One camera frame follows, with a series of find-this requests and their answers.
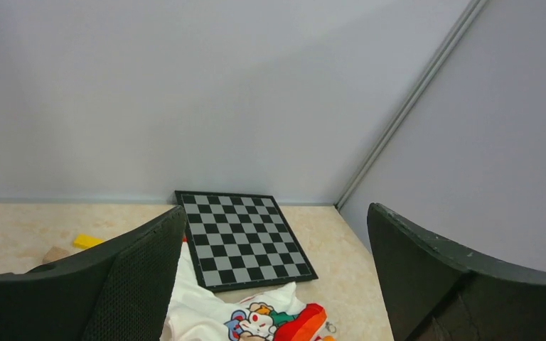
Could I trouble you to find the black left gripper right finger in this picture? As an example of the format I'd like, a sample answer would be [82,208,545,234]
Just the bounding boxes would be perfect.
[367,203,546,340]

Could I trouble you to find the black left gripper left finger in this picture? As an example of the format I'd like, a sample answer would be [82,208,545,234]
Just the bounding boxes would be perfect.
[0,206,186,340]

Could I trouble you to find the white colourful cartoon jacket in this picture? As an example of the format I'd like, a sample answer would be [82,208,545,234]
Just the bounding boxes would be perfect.
[160,244,338,340]

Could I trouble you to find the yellow block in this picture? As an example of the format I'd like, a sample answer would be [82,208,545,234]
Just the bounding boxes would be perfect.
[72,234,104,250]

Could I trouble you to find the tan wooden block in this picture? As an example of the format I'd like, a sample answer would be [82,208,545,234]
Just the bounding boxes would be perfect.
[41,247,70,264]

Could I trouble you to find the black grey checkerboard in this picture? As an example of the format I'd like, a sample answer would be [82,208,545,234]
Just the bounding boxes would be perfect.
[174,190,319,293]

